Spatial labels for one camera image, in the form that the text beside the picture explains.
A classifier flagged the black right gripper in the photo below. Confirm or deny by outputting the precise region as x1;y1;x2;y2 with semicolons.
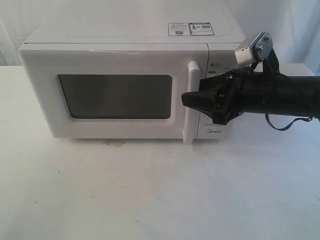
181;66;251;125

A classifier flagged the blue cable on right arm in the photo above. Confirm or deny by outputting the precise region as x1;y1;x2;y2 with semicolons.
264;113;313;131

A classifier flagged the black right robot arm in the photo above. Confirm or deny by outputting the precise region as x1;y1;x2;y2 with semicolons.
181;67;320;125

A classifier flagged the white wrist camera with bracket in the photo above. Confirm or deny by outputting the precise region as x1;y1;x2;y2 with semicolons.
234;31;280;74

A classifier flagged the blue white label sticker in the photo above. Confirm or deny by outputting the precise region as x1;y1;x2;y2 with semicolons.
167;22;215;37

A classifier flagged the white microwave oven body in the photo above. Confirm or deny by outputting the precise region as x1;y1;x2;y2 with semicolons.
19;0;245;140

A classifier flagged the white microwave door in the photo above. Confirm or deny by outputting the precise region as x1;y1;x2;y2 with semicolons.
18;43;209;143

